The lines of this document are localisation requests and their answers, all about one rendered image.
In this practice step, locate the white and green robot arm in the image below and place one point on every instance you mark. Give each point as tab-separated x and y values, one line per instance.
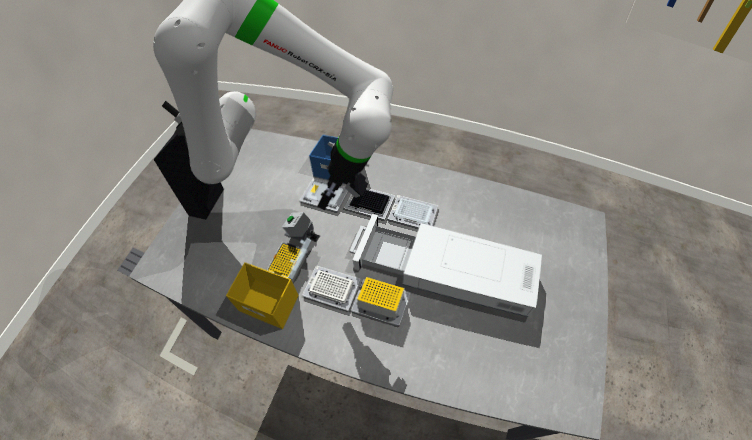
186	47

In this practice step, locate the yellow bin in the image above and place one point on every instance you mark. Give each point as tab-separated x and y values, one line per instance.
258	291

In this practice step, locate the blue bin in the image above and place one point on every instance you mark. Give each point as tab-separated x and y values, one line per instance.
320	165

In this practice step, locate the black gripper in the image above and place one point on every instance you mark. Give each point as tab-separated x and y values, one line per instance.
335	178

